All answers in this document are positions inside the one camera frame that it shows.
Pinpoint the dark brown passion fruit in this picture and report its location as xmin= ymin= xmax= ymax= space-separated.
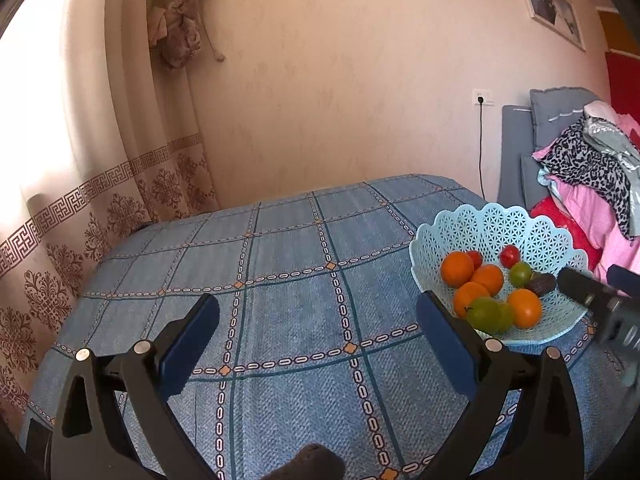
xmin=525 ymin=272 xmax=556 ymax=298

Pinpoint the oval orange fruit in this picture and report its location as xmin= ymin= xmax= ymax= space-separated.
xmin=506 ymin=288 xmax=542 ymax=330

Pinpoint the green fruit front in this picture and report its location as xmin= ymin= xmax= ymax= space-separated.
xmin=509 ymin=261 xmax=533 ymax=288

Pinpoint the green fruit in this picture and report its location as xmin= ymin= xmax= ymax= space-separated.
xmin=509 ymin=261 xmax=533 ymax=288
xmin=466 ymin=297 xmax=501 ymax=334
xmin=498 ymin=302 xmax=514 ymax=334

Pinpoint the red tomato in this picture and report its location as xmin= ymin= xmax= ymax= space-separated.
xmin=468 ymin=250 xmax=484 ymax=269
xmin=499 ymin=245 xmax=521 ymax=269

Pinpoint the green fruit back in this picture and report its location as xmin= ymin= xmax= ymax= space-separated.
xmin=466 ymin=297 xmax=501 ymax=334

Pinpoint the large orange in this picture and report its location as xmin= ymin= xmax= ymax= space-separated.
xmin=452 ymin=281 xmax=490 ymax=318

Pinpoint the small orange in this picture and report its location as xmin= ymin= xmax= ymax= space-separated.
xmin=440 ymin=252 xmax=475 ymax=288

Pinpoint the black chair back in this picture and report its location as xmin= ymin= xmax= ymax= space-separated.
xmin=26 ymin=418 xmax=53 ymax=479

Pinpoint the light blue lattice basket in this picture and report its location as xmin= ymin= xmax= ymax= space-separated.
xmin=409 ymin=203 xmax=589 ymax=348

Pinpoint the pile of clothes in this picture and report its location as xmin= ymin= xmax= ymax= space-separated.
xmin=533 ymin=101 xmax=639 ymax=278

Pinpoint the grey blue sofa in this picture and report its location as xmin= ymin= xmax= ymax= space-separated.
xmin=497 ymin=87 xmax=599 ymax=211

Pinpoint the blue checked bedspread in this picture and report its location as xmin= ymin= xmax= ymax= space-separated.
xmin=19 ymin=173 xmax=637 ymax=480

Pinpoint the patterned beige curtain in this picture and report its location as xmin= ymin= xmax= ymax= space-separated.
xmin=1 ymin=0 xmax=218 ymax=432

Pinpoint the white wall socket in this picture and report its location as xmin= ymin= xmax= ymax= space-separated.
xmin=472 ymin=89 xmax=495 ymax=106

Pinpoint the black power cable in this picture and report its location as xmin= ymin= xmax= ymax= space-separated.
xmin=476 ymin=96 xmax=487 ymax=201

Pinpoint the red wall panel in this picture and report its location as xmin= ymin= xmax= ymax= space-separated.
xmin=598 ymin=9 xmax=640 ymax=122

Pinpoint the framed wall picture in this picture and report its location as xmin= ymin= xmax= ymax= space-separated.
xmin=526 ymin=0 xmax=585 ymax=51

